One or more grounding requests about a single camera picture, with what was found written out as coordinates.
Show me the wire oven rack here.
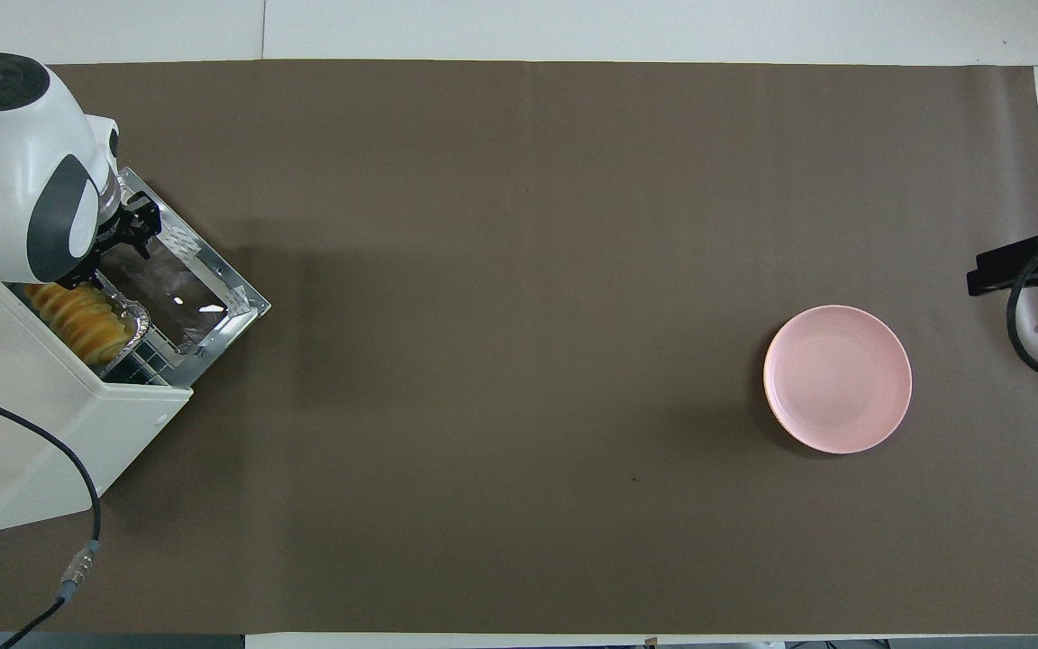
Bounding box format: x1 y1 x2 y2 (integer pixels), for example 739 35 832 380
109 324 193 386

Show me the brown paper table mat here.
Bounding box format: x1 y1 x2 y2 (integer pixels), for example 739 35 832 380
0 59 1038 635

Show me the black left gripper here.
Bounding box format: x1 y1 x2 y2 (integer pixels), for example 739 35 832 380
77 194 162 289

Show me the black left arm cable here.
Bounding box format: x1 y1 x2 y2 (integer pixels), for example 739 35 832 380
0 386 103 649

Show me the golden ridged bread loaf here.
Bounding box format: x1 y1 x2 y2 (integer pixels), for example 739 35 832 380
25 282 135 366

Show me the pink round plate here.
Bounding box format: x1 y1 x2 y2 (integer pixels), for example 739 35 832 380
763 305 913 454

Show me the glass oven door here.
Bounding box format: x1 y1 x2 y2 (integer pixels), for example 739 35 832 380
100 167 271 375

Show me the aluminium foil tray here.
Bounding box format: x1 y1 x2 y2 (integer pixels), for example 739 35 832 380
22 269 151 372

